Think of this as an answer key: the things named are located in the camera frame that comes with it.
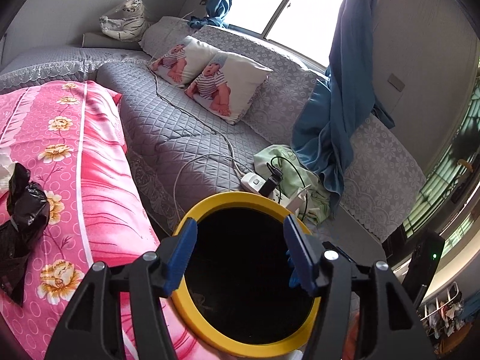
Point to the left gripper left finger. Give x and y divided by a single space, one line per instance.
90 327

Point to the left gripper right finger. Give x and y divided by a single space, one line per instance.
389 327

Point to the large black plastic bag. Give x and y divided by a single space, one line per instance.
29 211

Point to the yellow rimmed trash bin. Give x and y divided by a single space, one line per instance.
235 294

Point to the green cloth on sofa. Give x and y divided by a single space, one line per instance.
295 177

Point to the pink floral table cloth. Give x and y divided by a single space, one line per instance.
69 135

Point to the grey quilted sofa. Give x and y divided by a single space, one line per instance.
179 148

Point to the white power strip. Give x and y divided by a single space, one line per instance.
256 184

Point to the blue curtain right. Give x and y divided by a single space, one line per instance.
336 108

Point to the blue curtain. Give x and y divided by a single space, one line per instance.
216 11
336 108

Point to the baby print pillow far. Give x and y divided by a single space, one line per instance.
184 62

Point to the baby print pillow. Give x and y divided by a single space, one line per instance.
184 62
226 86

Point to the baby print pillow near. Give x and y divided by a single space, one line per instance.
226 86

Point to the grey rolled cushion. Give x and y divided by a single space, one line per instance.
99 40

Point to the white tiger plush toy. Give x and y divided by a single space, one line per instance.
126 22

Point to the window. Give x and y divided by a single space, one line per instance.
304 27

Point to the blue curtain left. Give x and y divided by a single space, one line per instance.
216 11

